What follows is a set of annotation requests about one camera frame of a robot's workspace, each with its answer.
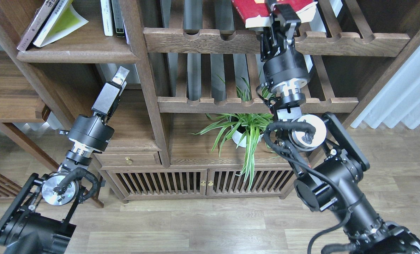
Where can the yellow green cover book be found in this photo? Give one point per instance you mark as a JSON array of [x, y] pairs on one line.
[[63, 20]]

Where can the white upright book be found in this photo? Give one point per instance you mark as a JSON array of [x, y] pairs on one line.
[[107, 17]]

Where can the dark wooden bookshelf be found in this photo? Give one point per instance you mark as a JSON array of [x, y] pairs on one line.
[[186, 73]]

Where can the white plant pot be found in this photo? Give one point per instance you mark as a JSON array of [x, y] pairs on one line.
[[237, 138]]

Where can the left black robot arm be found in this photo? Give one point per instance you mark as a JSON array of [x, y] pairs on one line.
[[38, 220]]

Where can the red cover book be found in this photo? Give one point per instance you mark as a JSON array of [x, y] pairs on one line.
[[255, 14]]

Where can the white curtain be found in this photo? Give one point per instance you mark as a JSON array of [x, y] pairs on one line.
[[398, 103]]

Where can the dark maroon book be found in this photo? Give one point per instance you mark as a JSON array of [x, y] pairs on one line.
[[42, 13]]

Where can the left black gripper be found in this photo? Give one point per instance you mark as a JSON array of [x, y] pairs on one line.
[[92, 134]]

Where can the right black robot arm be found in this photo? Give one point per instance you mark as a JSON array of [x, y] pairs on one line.
[[327, 163]]

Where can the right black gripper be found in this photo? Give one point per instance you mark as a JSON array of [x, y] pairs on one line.
[[284, 67]]

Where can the brass drawer knob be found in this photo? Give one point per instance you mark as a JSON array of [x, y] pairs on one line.
[[128, 160]]

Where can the green spider plant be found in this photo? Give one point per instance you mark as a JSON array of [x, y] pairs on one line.
[[228, 124]]

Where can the dark upright book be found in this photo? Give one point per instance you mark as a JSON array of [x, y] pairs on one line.
[[118, 19]]

